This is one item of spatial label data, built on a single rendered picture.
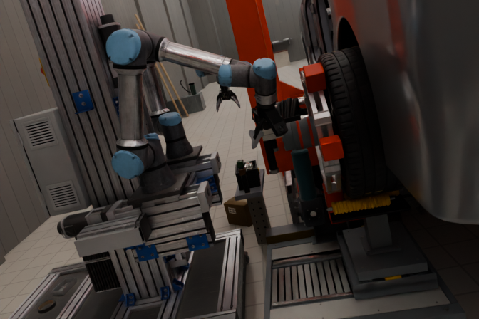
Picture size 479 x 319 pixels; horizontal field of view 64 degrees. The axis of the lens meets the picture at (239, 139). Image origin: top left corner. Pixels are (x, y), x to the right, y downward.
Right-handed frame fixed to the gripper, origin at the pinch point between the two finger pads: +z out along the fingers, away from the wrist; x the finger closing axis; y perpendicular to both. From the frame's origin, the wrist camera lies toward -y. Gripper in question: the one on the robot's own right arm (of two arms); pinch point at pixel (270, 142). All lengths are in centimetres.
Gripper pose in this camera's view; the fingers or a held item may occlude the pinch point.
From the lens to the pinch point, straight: 147.9
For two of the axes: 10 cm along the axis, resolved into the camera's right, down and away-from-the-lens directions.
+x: -8.7, 3.9, -2.9
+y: -4.8, -5.9, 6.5
